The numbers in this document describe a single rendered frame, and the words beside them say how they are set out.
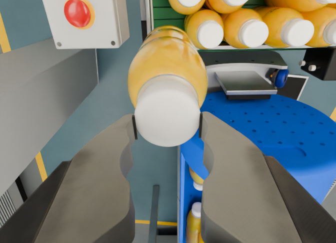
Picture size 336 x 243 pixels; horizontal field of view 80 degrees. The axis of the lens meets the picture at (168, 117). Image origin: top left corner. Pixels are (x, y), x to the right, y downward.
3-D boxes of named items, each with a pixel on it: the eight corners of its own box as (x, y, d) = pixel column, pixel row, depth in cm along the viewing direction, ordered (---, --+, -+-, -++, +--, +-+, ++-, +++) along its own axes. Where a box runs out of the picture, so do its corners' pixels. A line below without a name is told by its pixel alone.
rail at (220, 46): (153, 48, 46) (152, 51, 43) (152, 44, 46) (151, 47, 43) (331, 44, 45) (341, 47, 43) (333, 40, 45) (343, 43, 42)
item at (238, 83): (213, 80, 52) (225, 101, 41) (214, 71, 51) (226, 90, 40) (253, 79, 52) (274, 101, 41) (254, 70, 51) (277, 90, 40)
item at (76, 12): (70, 27, 30) (67, 28, 29) (63, -1, 28) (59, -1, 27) (94, 26, 30) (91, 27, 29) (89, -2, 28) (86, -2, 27)
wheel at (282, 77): (272, 89, 48) (281, 91, 47) (277, 70, 46) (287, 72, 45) (277, 83, 51) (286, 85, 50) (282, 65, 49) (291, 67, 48)
